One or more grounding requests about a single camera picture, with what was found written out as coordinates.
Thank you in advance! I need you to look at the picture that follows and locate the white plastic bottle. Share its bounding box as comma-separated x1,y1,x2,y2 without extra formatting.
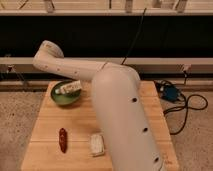
55,81,82,94

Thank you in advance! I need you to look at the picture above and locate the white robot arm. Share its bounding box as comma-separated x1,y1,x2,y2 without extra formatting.
33,40,167,171

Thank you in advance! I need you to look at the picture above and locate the green ceramic bowl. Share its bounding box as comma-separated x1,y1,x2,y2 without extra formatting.
50,81,81,106

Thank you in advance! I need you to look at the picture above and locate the white sponge block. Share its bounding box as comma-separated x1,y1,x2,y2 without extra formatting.
90,134,105,157

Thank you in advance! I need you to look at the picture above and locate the blue power adapter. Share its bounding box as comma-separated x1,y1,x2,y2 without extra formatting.
162,87,179,102

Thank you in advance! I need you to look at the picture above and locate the wooden table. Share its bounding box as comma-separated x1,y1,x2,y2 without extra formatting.
21,81,180,171

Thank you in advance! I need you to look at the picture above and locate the black floor cable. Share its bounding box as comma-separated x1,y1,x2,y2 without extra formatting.
154,79,209,136

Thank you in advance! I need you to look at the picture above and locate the black hanging cable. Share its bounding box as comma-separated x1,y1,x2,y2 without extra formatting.
120,8,148,66

